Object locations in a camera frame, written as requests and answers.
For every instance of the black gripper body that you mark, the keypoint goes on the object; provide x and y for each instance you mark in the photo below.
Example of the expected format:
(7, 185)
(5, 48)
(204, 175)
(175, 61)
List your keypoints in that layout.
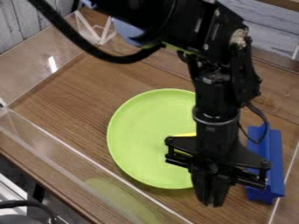
(217, 152)

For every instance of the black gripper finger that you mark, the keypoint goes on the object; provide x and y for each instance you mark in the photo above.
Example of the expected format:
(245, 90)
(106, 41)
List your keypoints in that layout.
(201, 179)
(221, 189)

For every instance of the blue plastic block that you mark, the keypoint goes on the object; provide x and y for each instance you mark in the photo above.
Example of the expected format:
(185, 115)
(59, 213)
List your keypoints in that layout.
(270, 149)

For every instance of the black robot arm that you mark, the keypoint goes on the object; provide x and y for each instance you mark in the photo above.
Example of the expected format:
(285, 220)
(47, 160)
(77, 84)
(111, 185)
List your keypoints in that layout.
(209, 35)

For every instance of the green round plate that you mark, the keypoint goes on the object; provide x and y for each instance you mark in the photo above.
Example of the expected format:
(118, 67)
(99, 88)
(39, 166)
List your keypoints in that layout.
(147, 118)

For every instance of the yellow toy banana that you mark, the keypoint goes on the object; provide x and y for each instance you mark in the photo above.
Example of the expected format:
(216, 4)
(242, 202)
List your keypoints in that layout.
(186, 135)

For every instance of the clear acrylic tray wall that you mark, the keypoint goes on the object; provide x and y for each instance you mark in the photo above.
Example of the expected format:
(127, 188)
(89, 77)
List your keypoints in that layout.
(102, 196)

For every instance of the clear acrylic corner bracket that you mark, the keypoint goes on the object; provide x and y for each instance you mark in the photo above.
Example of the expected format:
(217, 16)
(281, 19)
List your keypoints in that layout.
(97, 34)

